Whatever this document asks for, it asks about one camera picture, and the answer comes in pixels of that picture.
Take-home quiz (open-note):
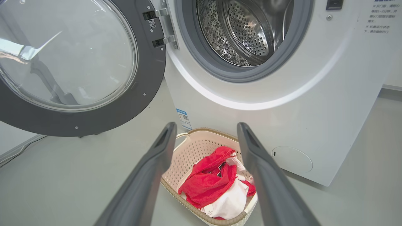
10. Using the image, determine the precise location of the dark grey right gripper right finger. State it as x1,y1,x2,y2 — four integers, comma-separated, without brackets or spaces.
237,122,321,226

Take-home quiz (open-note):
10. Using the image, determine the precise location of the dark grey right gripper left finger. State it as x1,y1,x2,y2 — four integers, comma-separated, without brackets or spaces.
94,122,178,226

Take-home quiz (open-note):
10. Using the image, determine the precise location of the white garment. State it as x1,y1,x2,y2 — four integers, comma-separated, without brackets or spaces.
201,152,256,220

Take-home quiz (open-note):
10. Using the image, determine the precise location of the red garment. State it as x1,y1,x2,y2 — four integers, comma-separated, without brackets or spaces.
178,146,238,209

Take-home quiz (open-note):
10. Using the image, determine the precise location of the round dark washing machine door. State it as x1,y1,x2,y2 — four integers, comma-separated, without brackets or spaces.
0,0,167,137

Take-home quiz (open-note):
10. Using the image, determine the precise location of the cream perforated laundry basket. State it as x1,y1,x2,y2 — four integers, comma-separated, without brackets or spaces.
160,127,259,226

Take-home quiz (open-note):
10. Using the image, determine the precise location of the white front-load washing machine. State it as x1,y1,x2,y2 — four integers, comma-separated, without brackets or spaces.
149,0,402,187

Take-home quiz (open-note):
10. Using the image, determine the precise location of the blue energy label sticker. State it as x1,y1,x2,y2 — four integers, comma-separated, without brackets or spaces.
176,108,193,131

